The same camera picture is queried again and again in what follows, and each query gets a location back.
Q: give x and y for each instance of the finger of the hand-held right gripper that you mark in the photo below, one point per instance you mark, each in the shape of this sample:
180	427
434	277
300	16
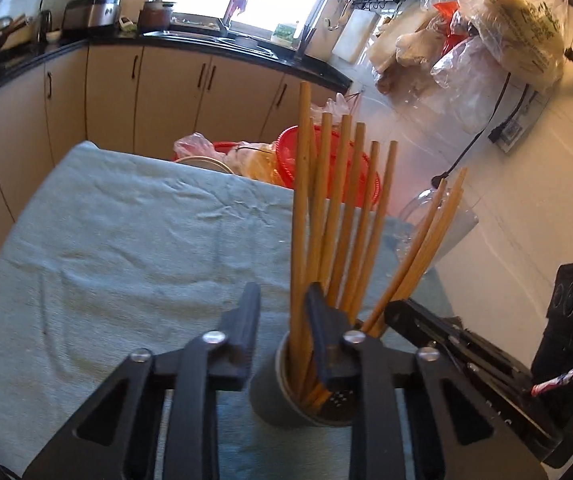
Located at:
416	320

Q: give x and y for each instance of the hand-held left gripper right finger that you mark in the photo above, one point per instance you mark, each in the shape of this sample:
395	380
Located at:
324	345

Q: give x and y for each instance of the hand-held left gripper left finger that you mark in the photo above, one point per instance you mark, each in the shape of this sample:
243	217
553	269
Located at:
246	340

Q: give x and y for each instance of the grey chopstick holder cup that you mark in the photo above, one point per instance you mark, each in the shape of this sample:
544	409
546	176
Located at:
271	400

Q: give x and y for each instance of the bundle of wooden chopsticks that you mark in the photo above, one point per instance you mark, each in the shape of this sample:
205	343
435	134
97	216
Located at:
334	210

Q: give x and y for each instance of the clear plastic container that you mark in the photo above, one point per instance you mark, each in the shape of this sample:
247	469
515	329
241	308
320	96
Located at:
459	225

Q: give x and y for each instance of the light blue towel cloth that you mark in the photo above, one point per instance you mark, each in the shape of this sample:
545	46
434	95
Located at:
116	260

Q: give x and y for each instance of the yellowish plastic bag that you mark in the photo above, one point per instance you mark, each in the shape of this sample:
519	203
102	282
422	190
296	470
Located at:
256	165

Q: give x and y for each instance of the red plastic colander basket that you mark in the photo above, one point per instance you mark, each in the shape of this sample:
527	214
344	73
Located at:
282	150

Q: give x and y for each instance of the red plastic basin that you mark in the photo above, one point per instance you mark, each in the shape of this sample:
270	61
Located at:
224	147

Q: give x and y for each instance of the power strip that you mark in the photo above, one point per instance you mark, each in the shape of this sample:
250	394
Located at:
516	122

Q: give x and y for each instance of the crumpled clear plastic bag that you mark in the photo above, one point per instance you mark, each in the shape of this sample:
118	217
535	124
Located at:
334	106

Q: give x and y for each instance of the plastic bag with red label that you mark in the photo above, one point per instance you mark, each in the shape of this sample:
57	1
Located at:
466	75

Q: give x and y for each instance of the bag of brown food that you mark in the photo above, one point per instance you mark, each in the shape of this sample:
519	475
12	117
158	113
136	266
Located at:
406	50

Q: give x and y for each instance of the beige base kitchen cabinets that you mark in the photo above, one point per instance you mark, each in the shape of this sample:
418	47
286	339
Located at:
116	95

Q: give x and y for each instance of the white cutting board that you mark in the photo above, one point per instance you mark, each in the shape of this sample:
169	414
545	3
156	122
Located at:
354	35

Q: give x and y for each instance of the steel kitchen sink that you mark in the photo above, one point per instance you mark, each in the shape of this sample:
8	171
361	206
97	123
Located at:
216	41

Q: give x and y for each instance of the green dish sponge pack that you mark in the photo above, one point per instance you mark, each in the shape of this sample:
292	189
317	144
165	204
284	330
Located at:
285	34

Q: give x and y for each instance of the brown clay pot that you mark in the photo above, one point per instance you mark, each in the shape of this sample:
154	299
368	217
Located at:
156	17

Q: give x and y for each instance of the small white bowl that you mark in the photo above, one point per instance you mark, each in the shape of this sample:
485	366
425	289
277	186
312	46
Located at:
53	35

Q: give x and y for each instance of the silver rice cooker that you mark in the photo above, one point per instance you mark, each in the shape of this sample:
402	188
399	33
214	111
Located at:
91	12

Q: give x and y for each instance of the steel kettle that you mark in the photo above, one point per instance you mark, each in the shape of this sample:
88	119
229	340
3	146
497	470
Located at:
44	25

